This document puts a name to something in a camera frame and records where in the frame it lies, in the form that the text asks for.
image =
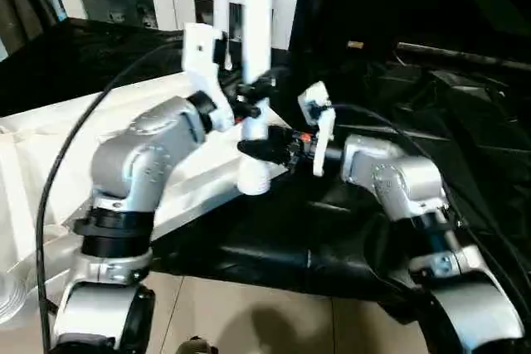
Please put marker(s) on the small tan block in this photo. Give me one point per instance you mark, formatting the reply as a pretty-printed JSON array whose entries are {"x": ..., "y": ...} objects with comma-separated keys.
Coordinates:
[{"x": 356, "y": 44}]

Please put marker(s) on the white plastic table top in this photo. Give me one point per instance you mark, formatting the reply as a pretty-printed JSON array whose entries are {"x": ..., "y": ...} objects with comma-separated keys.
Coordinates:
[{"x": 25, "y": 171}]

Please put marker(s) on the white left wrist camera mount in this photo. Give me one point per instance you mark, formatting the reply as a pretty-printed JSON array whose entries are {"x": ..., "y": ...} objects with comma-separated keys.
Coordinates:
[{"x": 203, "y": 64}]

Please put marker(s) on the brown round object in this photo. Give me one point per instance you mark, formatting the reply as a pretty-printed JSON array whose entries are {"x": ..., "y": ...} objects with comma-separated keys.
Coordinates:
[{"x": 198, "y": 346}]

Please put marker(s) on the black mat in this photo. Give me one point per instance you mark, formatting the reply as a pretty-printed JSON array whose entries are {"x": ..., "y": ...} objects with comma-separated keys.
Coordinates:
[{"x": 290, "y": 225}]

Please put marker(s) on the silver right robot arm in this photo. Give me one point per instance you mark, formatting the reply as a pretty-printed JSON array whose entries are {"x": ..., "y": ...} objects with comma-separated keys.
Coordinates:
[{"x": 394, "y": 171}]

